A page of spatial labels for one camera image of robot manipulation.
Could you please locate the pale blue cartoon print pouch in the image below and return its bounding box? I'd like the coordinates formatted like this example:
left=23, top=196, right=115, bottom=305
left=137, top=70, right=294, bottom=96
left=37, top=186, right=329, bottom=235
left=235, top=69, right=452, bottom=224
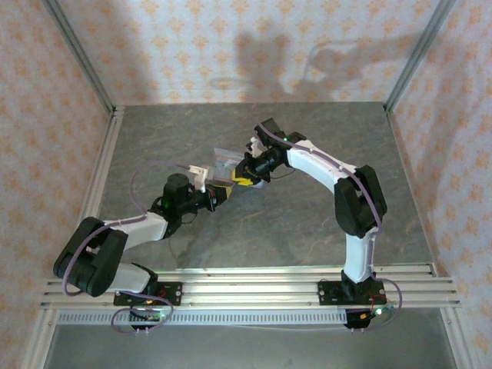
left=212, top=147, right=268, bottom=190

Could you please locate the aluminium frame post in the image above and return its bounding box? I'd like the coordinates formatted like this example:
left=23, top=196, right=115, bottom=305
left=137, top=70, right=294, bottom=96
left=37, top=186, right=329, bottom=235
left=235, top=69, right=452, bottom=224
left=41, top=0, right=116, bottom=112
left=384, top=0, right=458, bottom=112

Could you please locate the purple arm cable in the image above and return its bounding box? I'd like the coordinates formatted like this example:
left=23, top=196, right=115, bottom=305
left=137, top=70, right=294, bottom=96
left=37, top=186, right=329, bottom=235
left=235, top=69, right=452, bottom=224
left=61, top=160, right=192, bottom=336
left=256, top=123, right=404, bottom=334

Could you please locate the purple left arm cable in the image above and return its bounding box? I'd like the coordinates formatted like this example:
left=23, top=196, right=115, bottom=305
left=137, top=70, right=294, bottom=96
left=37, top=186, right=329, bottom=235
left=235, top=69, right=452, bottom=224
left=61, top=160, right=192, bottom=336

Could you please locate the slotted silver cable tray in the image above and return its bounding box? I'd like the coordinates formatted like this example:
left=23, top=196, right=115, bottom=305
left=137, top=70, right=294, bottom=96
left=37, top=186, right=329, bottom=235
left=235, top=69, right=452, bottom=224
left=55, top=309, right=349, bottom=327

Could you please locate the grey metal lower shelf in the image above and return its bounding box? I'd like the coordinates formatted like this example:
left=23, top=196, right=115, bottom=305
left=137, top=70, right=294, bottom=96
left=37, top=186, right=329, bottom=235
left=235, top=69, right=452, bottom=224
left=44, top=322, right=457, bottom=369

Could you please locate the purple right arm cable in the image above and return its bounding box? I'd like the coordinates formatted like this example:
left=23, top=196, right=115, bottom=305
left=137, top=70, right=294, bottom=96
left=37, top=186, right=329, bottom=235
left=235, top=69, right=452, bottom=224
left=256, top=123, right=404, bottom=334

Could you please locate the aluminium lower frame rail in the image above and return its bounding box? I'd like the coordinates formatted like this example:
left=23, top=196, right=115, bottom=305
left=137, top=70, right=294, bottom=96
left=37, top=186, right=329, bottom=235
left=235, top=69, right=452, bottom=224
left=21, top=307, right=58, bottom=369
left=440, top=307, right=476, bottom=369

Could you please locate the aluminium table side rail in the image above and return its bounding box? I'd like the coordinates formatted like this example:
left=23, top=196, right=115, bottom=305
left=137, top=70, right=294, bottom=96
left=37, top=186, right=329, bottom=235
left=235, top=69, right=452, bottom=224
left=78, top=106, right=126, bottom=231

